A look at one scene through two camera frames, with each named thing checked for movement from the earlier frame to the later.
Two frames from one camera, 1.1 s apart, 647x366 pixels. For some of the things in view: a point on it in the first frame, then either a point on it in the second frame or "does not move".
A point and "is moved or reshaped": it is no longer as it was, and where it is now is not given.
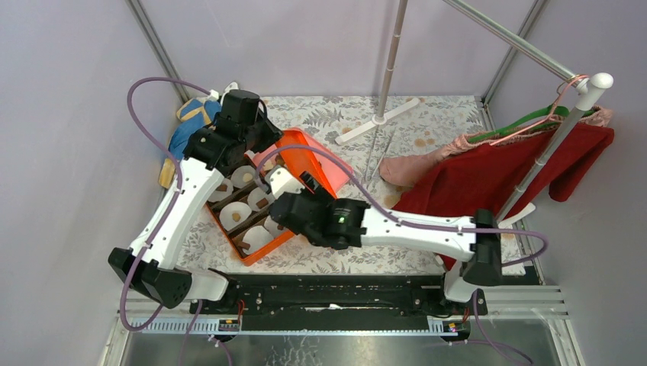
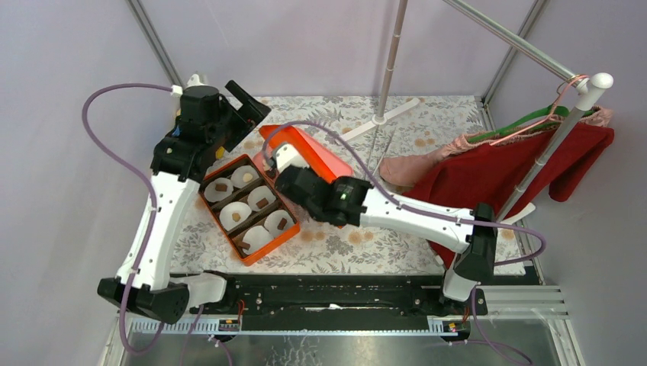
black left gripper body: (258, 136) → (216, 131)
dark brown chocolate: (262, 203) does not move
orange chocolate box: (240, 207) does not move
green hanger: (523, 124) does not move
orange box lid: (329, 171) is moved or reshaped
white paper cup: (257, 194) does not move
